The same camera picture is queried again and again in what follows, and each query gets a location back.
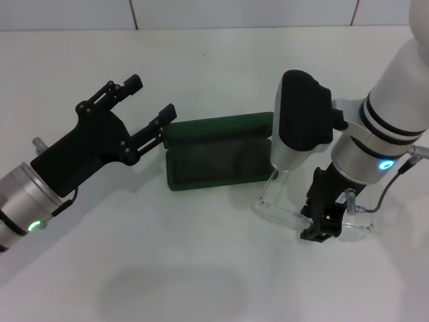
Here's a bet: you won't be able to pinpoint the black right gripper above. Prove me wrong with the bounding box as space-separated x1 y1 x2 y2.
298 163 357 244

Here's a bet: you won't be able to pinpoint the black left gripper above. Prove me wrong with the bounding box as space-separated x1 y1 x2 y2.
29 73 178 199

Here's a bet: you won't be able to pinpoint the clear plastic glasses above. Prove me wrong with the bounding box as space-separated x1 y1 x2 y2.
252 166 375 244

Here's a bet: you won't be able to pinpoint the green glasses case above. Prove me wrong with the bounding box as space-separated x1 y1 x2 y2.
164 111 276 193

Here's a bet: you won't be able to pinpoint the right gripper silver connector plug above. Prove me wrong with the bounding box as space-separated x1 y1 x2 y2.
345 189 362 215

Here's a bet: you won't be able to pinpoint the gripper silver connector plug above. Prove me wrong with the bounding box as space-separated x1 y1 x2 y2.
345 189 362 215
32 137 48 156

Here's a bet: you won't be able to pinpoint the left gripper silver connector plug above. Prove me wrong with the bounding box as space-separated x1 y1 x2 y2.
32 137 48 156

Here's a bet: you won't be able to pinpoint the right gripper thin cable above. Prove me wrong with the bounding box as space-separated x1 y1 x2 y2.
356 144 429 215

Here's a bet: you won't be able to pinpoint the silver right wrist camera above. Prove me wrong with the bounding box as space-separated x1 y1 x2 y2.
271 69 349 172

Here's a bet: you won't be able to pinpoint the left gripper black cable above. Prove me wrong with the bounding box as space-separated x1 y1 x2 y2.
49 186 80 219

